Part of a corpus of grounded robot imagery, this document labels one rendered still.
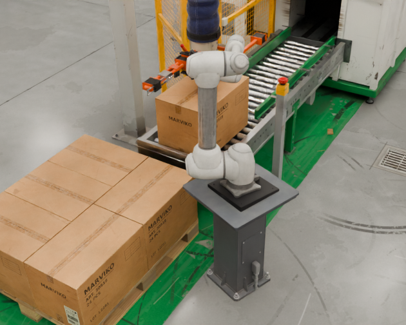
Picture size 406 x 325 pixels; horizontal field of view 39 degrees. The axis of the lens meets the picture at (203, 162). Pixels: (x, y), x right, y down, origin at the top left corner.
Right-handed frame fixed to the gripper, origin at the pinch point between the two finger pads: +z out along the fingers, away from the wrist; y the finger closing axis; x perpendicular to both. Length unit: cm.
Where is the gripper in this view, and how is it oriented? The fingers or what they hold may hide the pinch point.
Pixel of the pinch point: (182, 62)
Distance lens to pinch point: 371.5
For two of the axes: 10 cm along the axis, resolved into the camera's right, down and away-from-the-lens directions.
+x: 5.2, -5.1, 6.9
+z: -8.6, -2.9, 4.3
